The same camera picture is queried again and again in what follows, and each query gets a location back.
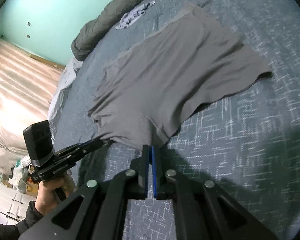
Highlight light grey bed sheet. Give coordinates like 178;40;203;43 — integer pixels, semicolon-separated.
47;57;83;138

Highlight light blue crumpled garment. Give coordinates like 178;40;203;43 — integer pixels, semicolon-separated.
115;1;155;30

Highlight dark blue patterned bedspread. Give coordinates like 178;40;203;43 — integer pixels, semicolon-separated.
55;0;300;239

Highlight person left hand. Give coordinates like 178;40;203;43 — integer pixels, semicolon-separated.
34;177;65;216

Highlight pink curtain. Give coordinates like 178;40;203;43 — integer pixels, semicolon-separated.
0;39;62;174

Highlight wooden frame by wall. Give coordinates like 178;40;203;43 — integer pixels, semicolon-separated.
30;54;65;69

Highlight rolled dark grey duvet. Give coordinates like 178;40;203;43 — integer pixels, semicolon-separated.
70;0;180;61

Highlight grey shorts garment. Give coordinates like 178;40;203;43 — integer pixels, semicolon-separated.
88;2;271;149

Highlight white plastic bags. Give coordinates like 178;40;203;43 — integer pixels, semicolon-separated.
12;155;31;193

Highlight person left forearm sleeve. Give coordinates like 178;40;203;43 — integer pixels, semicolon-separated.
0;200;43;239

